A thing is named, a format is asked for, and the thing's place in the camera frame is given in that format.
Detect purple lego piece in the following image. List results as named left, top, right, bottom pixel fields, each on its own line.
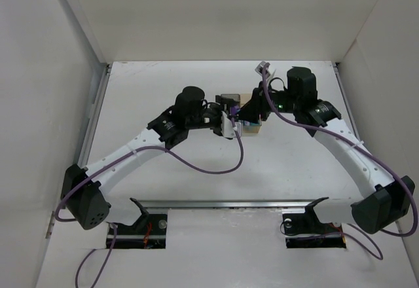
left=229, top=105, right=240, bottom=117

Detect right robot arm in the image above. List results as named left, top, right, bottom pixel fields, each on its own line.
left=238, top=62, right=418, bottom=237

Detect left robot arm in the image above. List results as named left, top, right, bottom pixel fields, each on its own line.
left=55, top=86, right=239, bottom=230

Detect grey transparent container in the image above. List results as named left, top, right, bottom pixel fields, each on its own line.
left=221, top=94, right=240, bottom=120

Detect orange transparent container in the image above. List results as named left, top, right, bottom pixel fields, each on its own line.
left=240, top=93, right=264, bottom=135

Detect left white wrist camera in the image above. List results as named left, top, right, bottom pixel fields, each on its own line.
left=221, top=111, right=243, bottom=139

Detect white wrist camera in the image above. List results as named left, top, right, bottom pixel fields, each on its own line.
left=255, top=61, right=276, bottom=84
left=221, top=111, right=243, bottom=139

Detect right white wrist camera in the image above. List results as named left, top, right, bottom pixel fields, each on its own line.
left=255, top=61, right=276, bottom=84

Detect metal rail front edge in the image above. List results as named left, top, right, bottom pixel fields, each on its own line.
left=139, top=200, right=314, bottom=209

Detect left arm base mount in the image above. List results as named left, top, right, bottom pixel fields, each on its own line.
left=113, top=198, right=168, bottom=249

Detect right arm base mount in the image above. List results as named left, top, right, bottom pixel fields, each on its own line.
left=280, top=198, right=346, bottom=249

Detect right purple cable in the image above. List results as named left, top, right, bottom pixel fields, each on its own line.
left=261, top=62, right=419, bottom=261

